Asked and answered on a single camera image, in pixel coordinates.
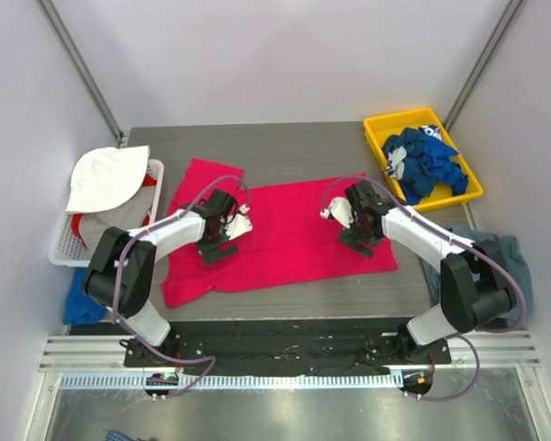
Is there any pink t shirt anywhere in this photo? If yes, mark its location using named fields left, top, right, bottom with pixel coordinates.
left=161, top=158, right=399, bottom=308

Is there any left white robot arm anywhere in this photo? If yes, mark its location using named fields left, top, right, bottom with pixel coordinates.
left=83, top=189, right=253, bottom=367

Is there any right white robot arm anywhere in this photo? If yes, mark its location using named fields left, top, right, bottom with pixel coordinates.
left=321, top=178, right=523, bottom=363

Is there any blue t shirt in tray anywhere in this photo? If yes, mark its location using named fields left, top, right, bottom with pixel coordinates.
left=382, top=125, right=468, bottom=206

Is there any grey t shirt in basket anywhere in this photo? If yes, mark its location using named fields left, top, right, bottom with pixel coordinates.
left=79, top=187, right=155, bottom=254

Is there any white t shirt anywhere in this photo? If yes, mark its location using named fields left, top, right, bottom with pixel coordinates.
left=65, top=145, right=150, bottom=214

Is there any blue cloth at left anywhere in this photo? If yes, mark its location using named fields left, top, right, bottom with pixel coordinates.
left=62, top=267, right=107, bottom=326

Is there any grey-blue t shirt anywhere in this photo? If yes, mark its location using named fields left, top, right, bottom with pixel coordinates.
left=422, top=225, right=534, bottom=316

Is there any white plastic basket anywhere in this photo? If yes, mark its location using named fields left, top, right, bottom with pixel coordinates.
left=48, top=159, right=164, bottom=267

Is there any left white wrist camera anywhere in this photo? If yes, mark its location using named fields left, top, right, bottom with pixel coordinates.
left=224, top=204, right=253, bottom=241

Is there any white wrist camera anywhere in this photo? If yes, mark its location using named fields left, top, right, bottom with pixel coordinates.
left=224, top=204, right=253, bottom=241
left=320, top=197, right=354, bottom=229

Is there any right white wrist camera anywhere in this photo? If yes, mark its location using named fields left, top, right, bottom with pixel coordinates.
left=320, top=197, right=354, bottom=229

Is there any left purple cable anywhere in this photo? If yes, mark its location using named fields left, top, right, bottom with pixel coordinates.
left=111, top=175, right=253, bottom=399

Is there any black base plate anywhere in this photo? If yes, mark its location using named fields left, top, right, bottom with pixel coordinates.
left=123, top=316, right=455, bottom=376

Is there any white slotted cable duct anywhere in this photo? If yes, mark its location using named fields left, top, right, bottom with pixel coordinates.
left=59, top=370, right=403, bottom=391

